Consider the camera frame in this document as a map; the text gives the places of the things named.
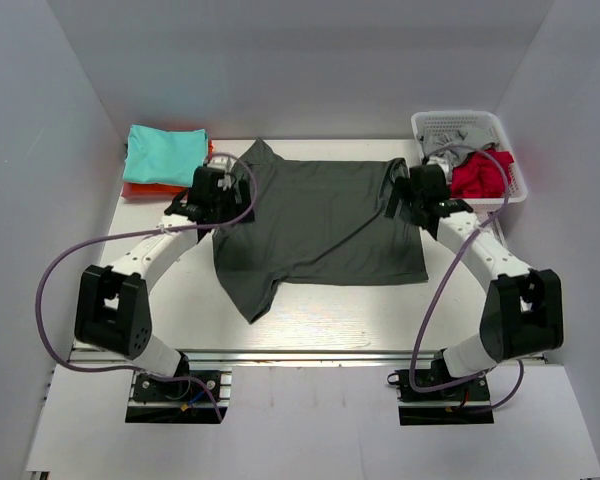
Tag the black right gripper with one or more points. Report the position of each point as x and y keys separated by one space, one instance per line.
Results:
x=402 y=190

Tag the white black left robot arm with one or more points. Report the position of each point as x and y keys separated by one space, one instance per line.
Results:
x=113 y=308

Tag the orange folded t-shirt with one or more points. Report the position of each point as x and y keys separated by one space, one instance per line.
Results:
x=145 y=191

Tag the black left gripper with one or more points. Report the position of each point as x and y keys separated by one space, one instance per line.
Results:
x=237 y=208

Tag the light grey t-shirt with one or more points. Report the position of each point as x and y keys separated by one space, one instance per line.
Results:
x=456 y=146

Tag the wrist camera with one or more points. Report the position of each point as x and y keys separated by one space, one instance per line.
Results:
x=221 y=161
x=444 y=164

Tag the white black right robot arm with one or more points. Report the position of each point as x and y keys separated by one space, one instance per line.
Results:
x=523 y=311

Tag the red t-shirt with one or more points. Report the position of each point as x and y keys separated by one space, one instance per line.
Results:
x=479 y=177

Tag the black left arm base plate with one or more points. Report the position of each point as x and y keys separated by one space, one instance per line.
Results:
x=179 y=403

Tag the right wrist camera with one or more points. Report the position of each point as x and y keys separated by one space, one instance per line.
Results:
x=444 y=164

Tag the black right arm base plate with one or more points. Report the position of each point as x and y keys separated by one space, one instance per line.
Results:
x=465 y=404

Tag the dark grey t-shirt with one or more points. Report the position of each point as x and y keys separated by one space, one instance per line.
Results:
x=316 y=222

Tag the white plastic laundry basket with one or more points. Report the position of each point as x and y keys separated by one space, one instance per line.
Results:
x=445 y=122

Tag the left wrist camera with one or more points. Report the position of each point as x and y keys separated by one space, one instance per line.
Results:
x=221 y=161

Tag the teal folded t-shirt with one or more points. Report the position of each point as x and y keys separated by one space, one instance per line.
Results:
x=164 y=157

